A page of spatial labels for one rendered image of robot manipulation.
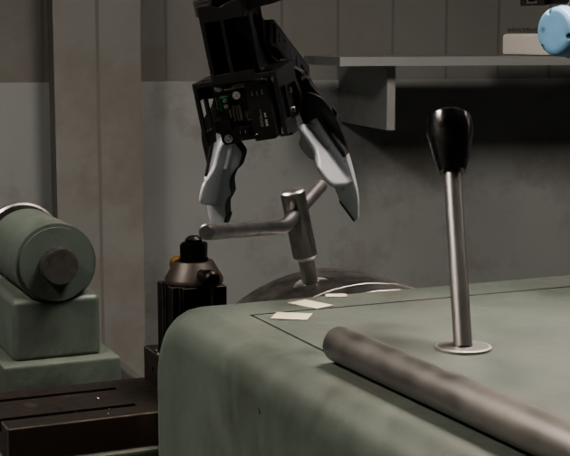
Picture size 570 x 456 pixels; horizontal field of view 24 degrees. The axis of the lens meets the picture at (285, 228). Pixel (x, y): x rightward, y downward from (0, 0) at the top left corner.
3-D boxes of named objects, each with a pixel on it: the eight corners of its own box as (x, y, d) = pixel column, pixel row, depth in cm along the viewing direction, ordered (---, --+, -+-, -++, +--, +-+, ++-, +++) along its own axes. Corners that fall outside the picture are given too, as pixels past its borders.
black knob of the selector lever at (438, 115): (487, 178, 89) (489, 107, 88) (445, 180, 87) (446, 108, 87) (456, 173, 92) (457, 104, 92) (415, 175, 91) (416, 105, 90)
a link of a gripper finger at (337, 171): (343, 235, 107) (271, 147, 106) (356, 217, 112) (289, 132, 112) (372, 213, 106) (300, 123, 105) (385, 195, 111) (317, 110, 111)
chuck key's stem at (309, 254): (308, 309, 120) (283, 188, 118) (330, 307, 120) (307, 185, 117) (301, 318, 118) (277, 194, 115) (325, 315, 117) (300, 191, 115)
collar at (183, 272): (232, 284, 179) (232, 262, 178) (175, 289, 175) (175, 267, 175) (211, 275, 186) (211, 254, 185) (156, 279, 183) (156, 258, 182)
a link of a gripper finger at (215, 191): (172, 240, 111) (201, 138, 108) (194, 222, 116) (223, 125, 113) (205, 253, 110) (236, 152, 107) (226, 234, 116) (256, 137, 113)
